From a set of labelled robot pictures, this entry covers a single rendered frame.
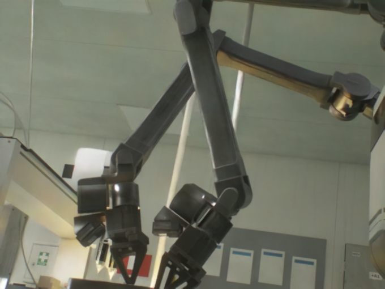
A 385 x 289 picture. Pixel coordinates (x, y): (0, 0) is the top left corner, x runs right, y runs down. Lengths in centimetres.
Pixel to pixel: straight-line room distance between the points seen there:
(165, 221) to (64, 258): 103
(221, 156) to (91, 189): 28
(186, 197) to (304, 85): 50
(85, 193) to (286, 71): 62
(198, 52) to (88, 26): 311
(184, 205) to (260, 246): 462
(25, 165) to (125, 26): 268
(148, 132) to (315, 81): 46
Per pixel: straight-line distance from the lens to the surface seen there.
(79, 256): 227
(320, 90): 161
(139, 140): 138
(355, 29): 396
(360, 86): 161
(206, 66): 127
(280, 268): 583
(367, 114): 163
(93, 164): 216
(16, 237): 245
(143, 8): 401
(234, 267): 584
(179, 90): 149
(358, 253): 547
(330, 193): 603
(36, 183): 175
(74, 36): 455
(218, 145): 125
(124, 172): 132
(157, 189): 611
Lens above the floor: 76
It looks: 20 degrees up
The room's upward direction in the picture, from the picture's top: 9 degrees clockwise
